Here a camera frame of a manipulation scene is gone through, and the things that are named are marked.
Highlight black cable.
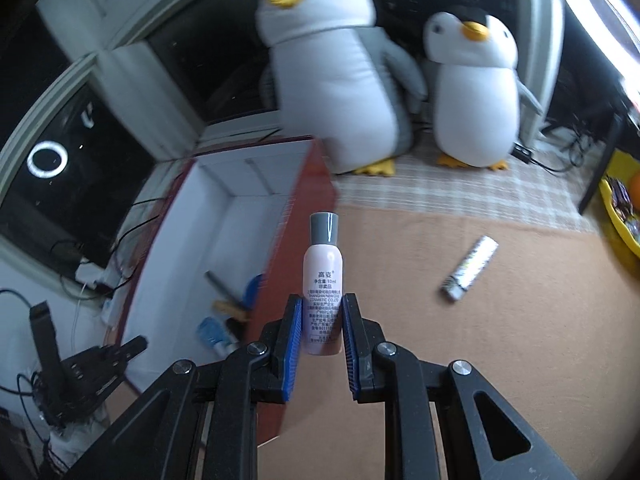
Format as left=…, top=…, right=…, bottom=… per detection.
left=49, top=196, right=181, bottom=302

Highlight orange front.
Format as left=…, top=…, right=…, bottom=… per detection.
left=626, top=171, right=640, bottom=211

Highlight black extension socket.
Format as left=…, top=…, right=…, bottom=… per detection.
left=511, top=143, right=534, bottom=164

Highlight yellow fruit bowl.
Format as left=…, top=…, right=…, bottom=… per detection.
left=599, top=150, right=639, bottom=257

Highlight red box white interior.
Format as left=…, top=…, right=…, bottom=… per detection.
left=106, top=134, right=341, bottom=449

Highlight pink lotion bottle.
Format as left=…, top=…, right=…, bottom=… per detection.
left=303, top=211, right=344, bottom=356

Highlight clear blue glass bottle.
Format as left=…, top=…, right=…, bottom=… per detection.
left=196, top=316, right=236, bottom=350

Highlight small penguin plush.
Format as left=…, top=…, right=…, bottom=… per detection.
left=423, top=6, right=542, bottom=171

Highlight white power strip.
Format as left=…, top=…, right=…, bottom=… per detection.
left=75, top=261, right=120, bottom=301

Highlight candy wrappers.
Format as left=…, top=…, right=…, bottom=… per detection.
left=605, top=176, right=639, bottom=242

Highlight white patterned tube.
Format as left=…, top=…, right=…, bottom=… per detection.
left=440, top=235, right=499, bottom=302

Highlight large penguin plush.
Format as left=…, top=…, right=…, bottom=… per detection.
left=256, top=0, right=427, bottom=177

